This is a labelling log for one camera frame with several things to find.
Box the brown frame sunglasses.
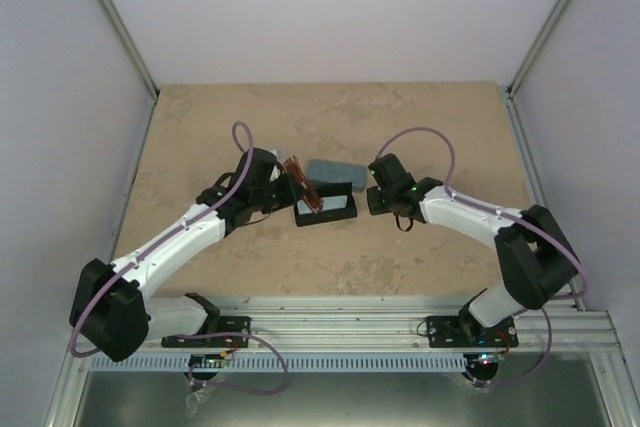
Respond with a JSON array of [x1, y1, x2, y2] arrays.
[[283, 155, 324, 214]]

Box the blue-grey glasses case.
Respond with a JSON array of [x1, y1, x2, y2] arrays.
[[306, 159, 368, 192]]

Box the black glasses case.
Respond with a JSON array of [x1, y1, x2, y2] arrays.
[[294, 182, 358, 227]]

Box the light blue cloth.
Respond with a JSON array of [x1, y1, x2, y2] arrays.
[[296, 195, 348, 215]]

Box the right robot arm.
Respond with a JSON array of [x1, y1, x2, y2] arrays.
[[367, 154, 579, 348]]

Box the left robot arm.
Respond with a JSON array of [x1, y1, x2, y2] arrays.
[[69, 148, 295, 361]]

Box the clear plastic wrap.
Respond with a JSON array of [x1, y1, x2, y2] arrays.
[[185, 386, 211, 418]]

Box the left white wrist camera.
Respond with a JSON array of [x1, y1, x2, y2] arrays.
[[270, 149, 284, 181]]

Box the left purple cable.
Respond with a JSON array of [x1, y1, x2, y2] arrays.
[[69, 120, 256, 359]]

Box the aluminium rail frame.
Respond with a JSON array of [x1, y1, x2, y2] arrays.
[[45, 296, 639, 426]]

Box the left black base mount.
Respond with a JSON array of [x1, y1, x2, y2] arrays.
[[161, 316, 252, 350]]

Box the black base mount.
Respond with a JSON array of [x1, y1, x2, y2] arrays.
[[161, 316, 252, 350], [417, 315, 519, 349]]

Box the lower purple cable loop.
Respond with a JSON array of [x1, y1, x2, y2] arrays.
[[187, 330, 292, 397]]

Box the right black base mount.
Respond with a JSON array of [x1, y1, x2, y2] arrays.
[[417, 315, 519, 349]]

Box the blue slotted cable duct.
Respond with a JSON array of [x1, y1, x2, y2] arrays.
[[89, 352, 467, 373]]

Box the right aluminium corner post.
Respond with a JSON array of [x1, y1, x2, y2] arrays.
[[504, 0, 606, 98]]

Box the aluminium corner post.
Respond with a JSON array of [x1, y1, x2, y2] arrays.
[[504, 0, 606, 98], [96, 0, 160, 103]]

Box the left aluminium corner post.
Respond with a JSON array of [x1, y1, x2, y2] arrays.
[[96, 0, 160, 103]]

